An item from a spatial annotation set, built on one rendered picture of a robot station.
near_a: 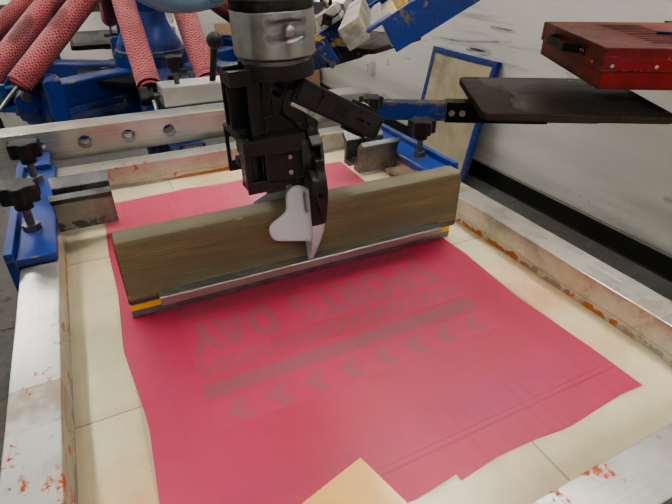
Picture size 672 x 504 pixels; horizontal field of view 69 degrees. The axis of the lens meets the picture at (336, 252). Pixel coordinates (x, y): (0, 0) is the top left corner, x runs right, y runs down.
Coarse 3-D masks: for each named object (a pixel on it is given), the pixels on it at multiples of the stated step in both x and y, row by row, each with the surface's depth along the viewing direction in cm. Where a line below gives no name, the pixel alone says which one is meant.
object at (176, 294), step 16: (432, 224) 63; (368, 240) 59; (384, 240) 59; (400, 240) 60; (304, 256) 56; (320, 256) 56; (336, 256) 57; (352, 256) 58; (240, 272) 53; (256, 272) 53; (272, 272) 54; (288, 272) 55; (176, 288) 51; (192, 288) 51; (208, 288) 51; (224, 288) 52
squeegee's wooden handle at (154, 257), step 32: (352, 192) 56; (384, 192) 57; (416, 192) 59; (448, 192) 61; (160, 224) 49; (192, 224) 49; (224, 224) 50; (256, 224) 52; (352, 224) 57; (384, 224) 59; (416, 224) 62; (448, 224) 64; (128, 256) 47; (160, 256) 49; (192, 256) 50; (224, 256) 52; (256, 256) 54; (288, 256) 55; (128, 288) 49; (160, 288) 50
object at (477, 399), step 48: (240, 192) 79; (432, 240) 66; (480, 288) 57; (480, 336) 50; (528, 336) 50; (432, 384) 44; (480, 384) 44; (528, 384) 44; (576, 384) 44; (624, 384) 44; (432, 432) 40; (480, 432) 40; (528, 432) 40
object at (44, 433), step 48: (336, 144) 95; (528, 240) 59; (48, 288) 50; (576, 288) 54; (624, 288) 50; (48, 336) 44; (48, 384) 39; (48, 432) 35; (0, 480) 32; (48, 480) 32; (576, 480) 32; (624, 480) 32
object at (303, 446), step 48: (192, 192) 79; (144, 336) 50; (144, 384) 44; (192, 384) 44; (384, 384) 44; (192, 432) 40; (240, 432) 40; (288, 432) 40; (336, 432) 40; (384, 432) 40; (192, 480) 36; (240, 480) 36; (288, 480) 36; (384, 480) 36; (432, 480) 36
